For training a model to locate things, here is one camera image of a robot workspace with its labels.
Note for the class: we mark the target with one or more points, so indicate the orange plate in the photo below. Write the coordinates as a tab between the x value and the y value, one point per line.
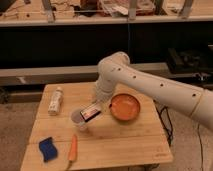
124	107

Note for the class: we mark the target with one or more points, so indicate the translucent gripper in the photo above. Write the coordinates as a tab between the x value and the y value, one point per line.
99	97

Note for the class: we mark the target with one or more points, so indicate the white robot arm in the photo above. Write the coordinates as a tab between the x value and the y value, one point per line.
192	101

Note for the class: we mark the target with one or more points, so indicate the wooden table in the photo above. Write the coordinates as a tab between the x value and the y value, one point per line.
107	142

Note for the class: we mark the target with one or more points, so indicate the orange carrot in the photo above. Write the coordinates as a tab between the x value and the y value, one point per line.
73	151

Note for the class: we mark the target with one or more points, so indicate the black and white eraser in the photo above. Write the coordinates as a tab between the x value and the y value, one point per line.
91	111

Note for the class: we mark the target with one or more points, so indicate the white bottle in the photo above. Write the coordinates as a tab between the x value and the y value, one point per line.
55	102

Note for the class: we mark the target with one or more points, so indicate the blue sponge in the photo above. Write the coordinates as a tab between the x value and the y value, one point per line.
48	150

